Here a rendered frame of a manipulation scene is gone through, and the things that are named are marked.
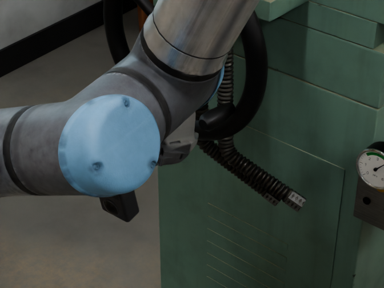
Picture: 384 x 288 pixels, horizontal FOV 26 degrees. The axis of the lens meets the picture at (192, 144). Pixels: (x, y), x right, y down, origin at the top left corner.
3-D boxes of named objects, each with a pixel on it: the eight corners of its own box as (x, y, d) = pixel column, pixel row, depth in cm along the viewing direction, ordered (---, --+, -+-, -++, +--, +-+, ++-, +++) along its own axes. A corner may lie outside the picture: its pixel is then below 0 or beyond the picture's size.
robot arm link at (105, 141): (154, 64, 78) (63, 76, 85) (78, 124, 70) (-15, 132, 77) (188, 151, 81) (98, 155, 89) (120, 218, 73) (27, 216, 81)
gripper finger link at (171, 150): (199, 148, 105) (154, 156, 98) (196, 159, 106) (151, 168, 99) (172, 135, 108) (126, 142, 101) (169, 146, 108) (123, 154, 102)
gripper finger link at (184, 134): (221, 109, 109) (176, 115, 101) (211, 151, 110) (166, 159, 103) (203, 101, 110) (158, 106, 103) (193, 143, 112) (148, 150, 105)
